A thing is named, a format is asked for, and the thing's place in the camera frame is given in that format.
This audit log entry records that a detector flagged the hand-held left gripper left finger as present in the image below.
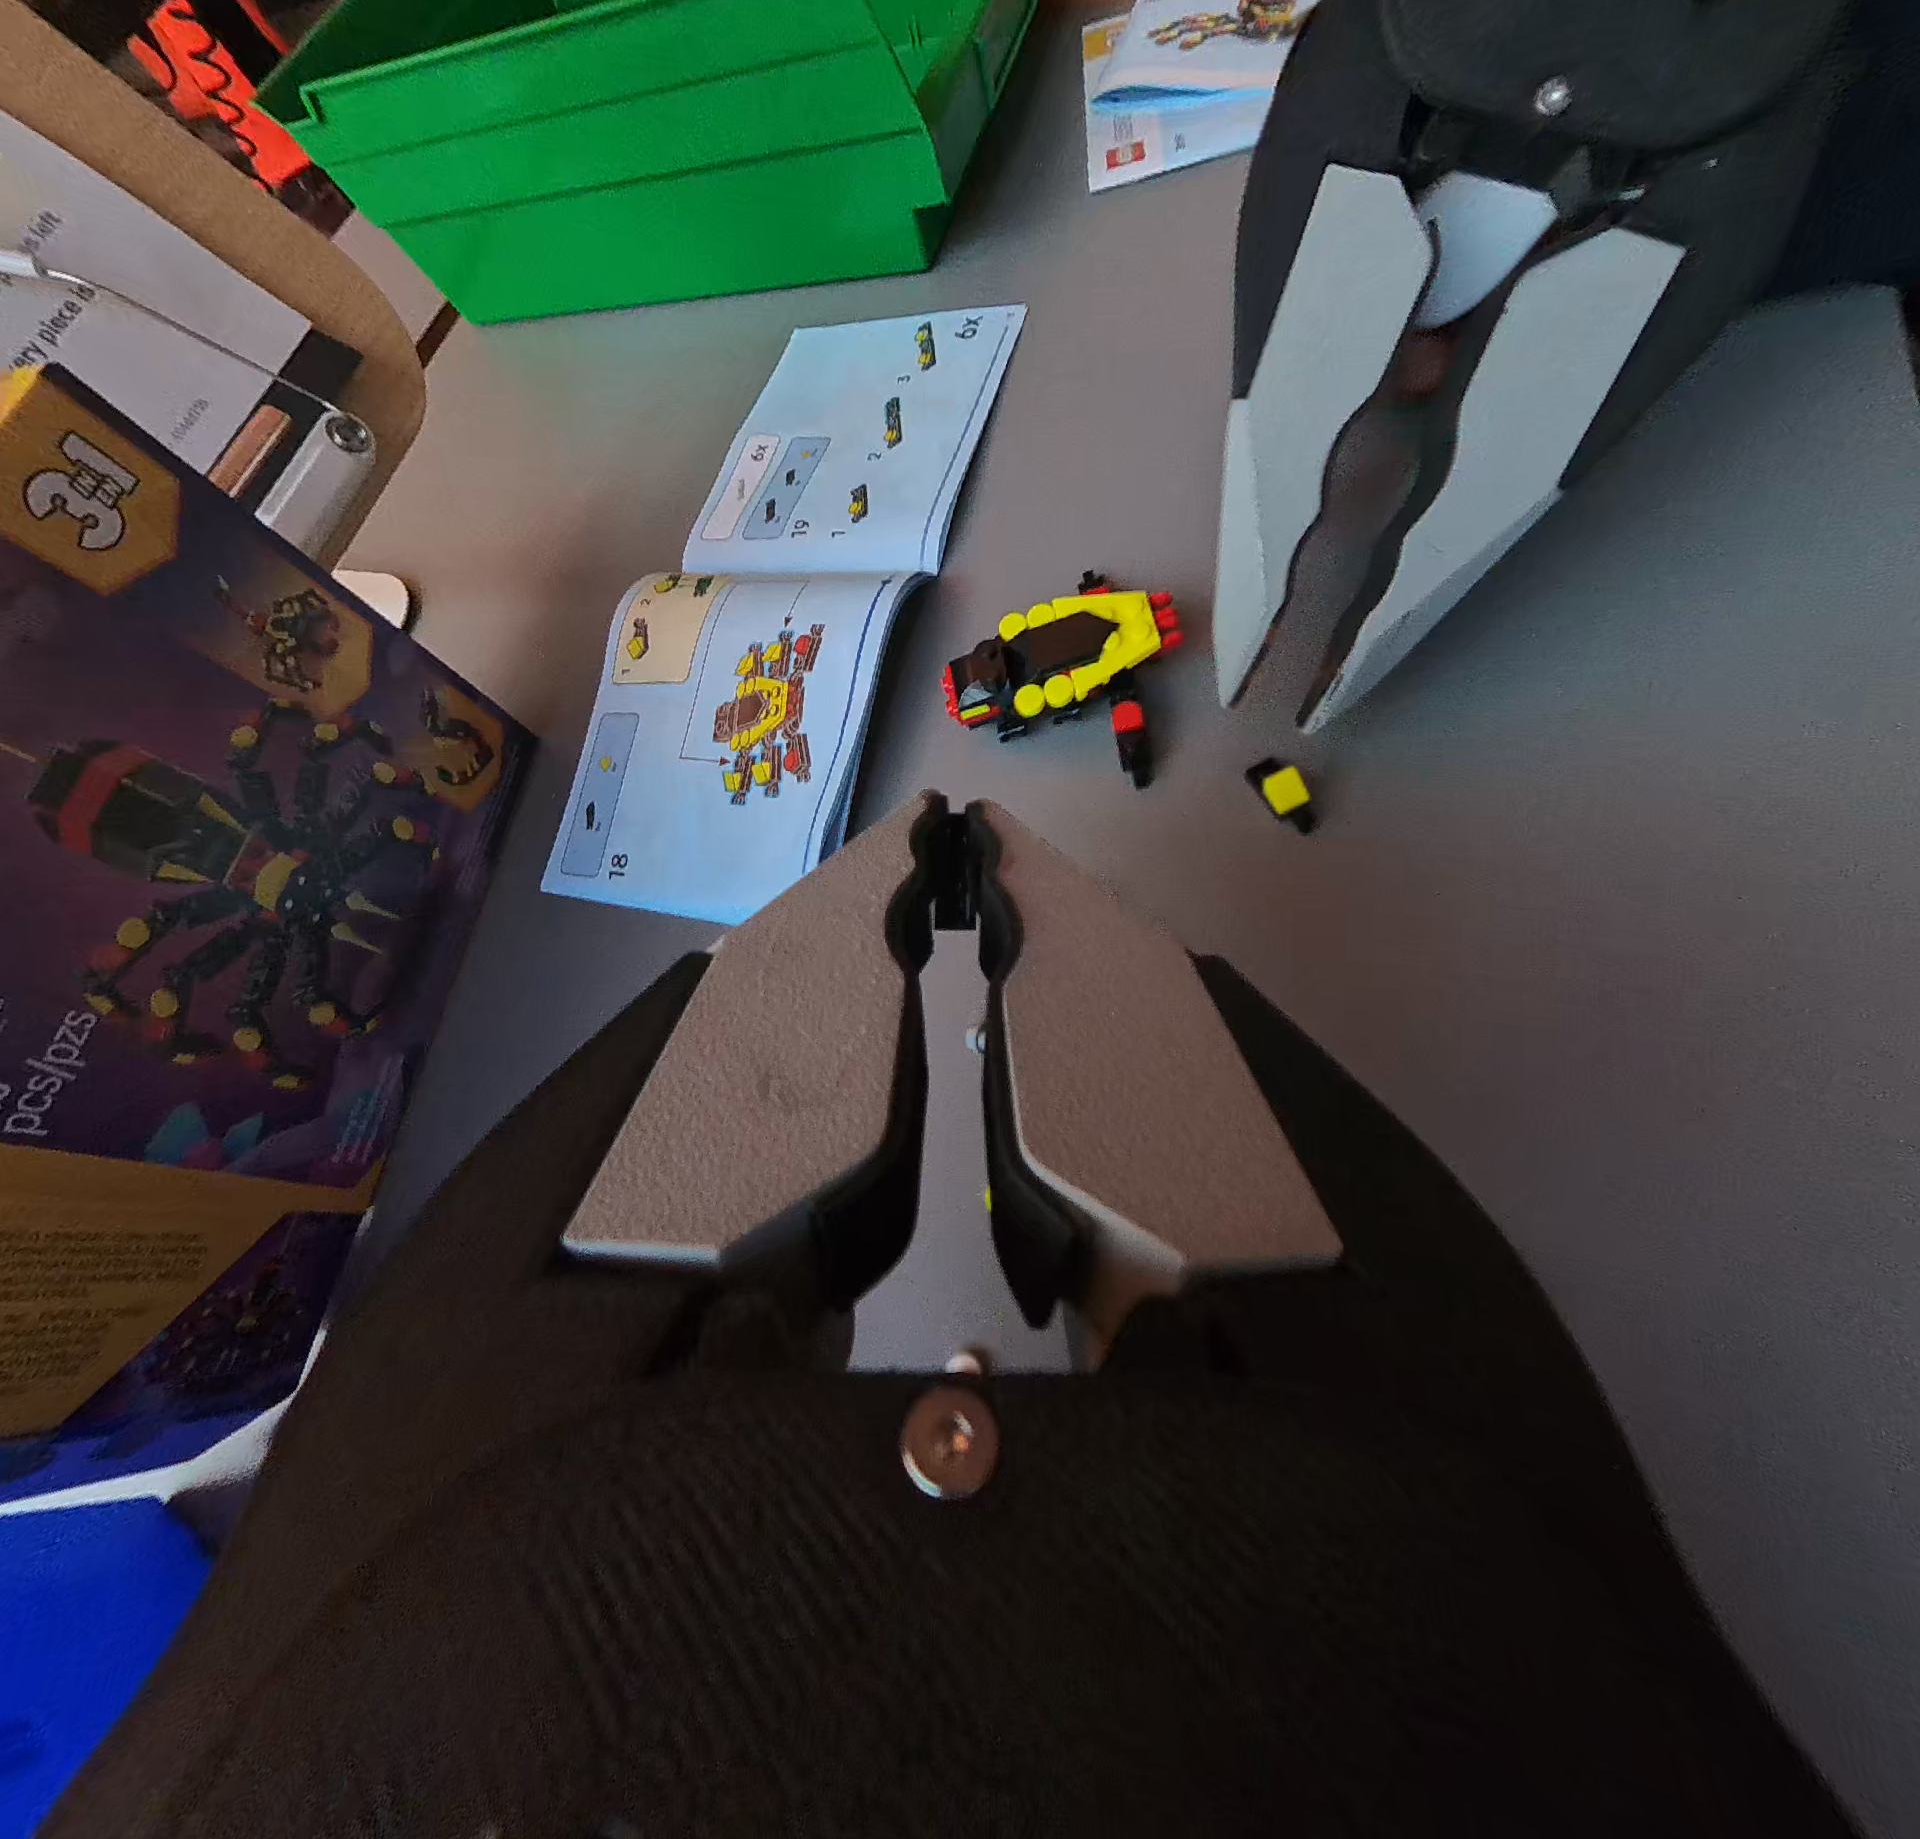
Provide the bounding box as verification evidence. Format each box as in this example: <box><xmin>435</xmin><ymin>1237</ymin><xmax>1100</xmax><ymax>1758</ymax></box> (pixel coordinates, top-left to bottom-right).
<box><xmin>563</xmin><ymin>792</ymin><xmax>952</xmax><ymax>1332</ymax></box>

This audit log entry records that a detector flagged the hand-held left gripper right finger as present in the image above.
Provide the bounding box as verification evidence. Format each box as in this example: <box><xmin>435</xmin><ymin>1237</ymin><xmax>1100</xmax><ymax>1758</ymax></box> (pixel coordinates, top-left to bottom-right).
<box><xmin>964</xmin><ymin>796</ymin><xmax>1344</xmax><ymax>1332</ymax></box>

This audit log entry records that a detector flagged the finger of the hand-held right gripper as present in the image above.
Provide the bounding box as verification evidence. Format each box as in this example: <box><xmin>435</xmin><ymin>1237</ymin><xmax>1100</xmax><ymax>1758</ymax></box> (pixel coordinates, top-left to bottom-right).
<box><xmin>1212</xmin><ymin>158</ymin><xmax>1444</xmax><ymax>710</ymax></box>
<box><xmin>1297</xmin><ymin>158</ymin><xmax>1693</xmax><ymax>735</ymax></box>

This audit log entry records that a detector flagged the closed lego instruction booklet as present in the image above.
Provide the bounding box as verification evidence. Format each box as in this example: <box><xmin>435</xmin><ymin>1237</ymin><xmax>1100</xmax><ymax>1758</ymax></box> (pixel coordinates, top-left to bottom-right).
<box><xmin>1084</xmin><ymin>0</ymin><xmax>1340</xmax><ymax>194</ymax></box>

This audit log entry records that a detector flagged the yellow black red lego model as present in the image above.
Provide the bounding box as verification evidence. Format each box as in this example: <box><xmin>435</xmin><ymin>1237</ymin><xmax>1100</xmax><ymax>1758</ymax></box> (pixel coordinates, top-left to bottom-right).
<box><xmin>943</xmin><ymin>571</ymin><xmax>1179</xmax><ymax>789</ymax></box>

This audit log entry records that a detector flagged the open lego instruction booklet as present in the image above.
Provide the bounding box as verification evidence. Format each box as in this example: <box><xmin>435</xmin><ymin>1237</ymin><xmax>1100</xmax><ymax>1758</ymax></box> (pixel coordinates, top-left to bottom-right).
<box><xmin>540</xmin><ymin>304</ymin><xmax>1031</xmax><ymax>928</ymax></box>

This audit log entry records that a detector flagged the purple lego set box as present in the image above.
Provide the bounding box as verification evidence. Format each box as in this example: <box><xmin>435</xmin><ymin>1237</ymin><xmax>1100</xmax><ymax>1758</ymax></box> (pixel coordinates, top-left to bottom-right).
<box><xmin>0</xmin><ymin>362</ymin><xmax>540</xmax><ymax>1488</ymax></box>

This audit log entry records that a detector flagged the person's dark blue clothing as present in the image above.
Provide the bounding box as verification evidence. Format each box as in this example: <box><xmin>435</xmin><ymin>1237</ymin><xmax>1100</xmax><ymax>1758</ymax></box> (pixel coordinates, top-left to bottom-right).
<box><xmin>1763</xmin><ymin>0</ymin><xmax>1920</xmax><ymax>314</ymax></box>

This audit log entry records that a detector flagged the green plastic bin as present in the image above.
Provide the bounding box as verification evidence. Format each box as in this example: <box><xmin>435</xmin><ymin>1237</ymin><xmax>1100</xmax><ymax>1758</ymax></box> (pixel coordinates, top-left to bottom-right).
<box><xmin>255</xmin><ymin>0</ymin><xmax>1071</xmax><ymax>329</ymax></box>

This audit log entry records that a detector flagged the silver metal rod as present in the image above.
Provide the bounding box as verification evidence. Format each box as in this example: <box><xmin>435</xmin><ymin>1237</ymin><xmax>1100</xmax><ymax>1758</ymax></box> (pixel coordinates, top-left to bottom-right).
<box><xmin>0</xmin><ymin>252</ymin><xmax>380</xmax><ymax>559</ymax></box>

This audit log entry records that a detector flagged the brown cardboard panel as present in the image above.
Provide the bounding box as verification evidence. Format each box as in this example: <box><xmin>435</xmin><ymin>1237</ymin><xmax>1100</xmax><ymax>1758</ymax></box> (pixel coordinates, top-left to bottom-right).
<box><xmin>0</xmin><ymin>0</ymin><xmax>431</xmax><ymax>582</ymax></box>

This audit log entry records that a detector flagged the blue plastic object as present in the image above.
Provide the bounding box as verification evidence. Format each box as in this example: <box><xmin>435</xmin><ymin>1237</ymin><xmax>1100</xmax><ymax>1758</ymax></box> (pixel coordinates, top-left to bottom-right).
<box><xmin>0</xmin><ymin>1494</ymin><xmax>214</xmax><ymax>1797</ymax></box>

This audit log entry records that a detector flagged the white paper sheet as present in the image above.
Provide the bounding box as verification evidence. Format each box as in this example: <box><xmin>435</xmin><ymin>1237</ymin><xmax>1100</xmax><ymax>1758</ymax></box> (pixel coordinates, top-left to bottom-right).
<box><xmin>0</xmin><ymin>114</ymin><xmax>313</xmax><ymax>466</ymax></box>

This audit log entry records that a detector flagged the orange marked dark object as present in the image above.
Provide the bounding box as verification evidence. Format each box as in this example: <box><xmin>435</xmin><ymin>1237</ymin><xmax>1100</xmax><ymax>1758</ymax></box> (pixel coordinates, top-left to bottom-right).
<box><xmin>89</xmin><ymin>0</ymin><xmax>324</xmax><ymax>197</ymax></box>

